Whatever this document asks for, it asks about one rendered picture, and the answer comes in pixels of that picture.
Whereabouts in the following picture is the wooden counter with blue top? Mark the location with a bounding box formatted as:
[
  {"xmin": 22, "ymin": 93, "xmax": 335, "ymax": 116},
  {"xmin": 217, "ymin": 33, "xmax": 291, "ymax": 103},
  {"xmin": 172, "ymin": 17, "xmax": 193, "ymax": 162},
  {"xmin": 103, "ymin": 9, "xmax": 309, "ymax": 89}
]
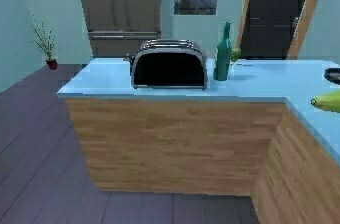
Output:
[{"xmin": 56, "ymin": 57, "xmax": 340, "ymax": 224}]

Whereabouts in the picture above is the black and silver toaster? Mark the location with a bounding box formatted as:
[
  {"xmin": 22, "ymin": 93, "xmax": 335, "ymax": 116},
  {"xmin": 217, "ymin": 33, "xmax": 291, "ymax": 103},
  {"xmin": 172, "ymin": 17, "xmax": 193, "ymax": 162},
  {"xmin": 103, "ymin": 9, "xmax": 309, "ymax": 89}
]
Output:
[{"xmin": 126, "ymin": 38, "xmax": 210, "ymax": 91}]

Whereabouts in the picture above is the green glass bottle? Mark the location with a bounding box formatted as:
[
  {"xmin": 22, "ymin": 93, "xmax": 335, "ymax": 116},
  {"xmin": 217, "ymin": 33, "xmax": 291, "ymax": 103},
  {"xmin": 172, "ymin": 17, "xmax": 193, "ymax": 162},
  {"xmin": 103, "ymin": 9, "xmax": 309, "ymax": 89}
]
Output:
[{"xmin": 213, "ymin": 21, "xmax": 233, "ymax": 82}]

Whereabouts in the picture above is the green apple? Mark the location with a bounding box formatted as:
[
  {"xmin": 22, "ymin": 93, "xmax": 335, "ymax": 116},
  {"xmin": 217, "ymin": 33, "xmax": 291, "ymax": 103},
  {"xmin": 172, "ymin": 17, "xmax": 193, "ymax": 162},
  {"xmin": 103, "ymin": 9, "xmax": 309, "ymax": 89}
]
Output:
[{"xmin": 230, "ymin": 47, "xmax": 242, "ymax": 63}]

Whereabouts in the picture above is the grey metal fridge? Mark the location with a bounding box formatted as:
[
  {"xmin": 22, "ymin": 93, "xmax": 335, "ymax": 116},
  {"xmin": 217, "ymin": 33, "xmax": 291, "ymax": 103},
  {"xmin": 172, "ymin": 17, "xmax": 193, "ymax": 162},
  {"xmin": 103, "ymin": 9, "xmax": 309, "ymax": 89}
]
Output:
[{"xmin": 80, "ymin": 0, "xmax": 163, "ymax": 59}]

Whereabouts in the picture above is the dark room door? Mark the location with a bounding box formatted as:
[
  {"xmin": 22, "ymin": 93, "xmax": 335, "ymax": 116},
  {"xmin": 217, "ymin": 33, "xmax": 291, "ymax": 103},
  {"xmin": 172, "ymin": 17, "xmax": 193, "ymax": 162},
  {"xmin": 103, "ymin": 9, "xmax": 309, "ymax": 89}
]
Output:
[{"xmin": 240, "ymin": 0, "xmax": 306, "ymax": 60}]

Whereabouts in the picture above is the plant in red pot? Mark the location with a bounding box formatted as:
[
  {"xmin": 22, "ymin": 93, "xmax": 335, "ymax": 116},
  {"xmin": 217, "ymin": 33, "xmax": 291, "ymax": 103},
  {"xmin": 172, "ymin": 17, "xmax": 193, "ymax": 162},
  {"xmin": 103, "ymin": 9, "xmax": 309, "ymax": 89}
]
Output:
[{"xmin": 31, "ymin": 20, "xmax": 59, "ymax": 71}]

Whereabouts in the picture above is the dark framed wall picture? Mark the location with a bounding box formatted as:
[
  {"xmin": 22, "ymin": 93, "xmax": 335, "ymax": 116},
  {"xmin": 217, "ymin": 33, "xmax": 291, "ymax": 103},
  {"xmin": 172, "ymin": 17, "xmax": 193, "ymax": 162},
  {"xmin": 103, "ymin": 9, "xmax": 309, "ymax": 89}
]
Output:
[{"xmin": 173, "ymin": 0, "xmax": 218, "ymax": 16}]

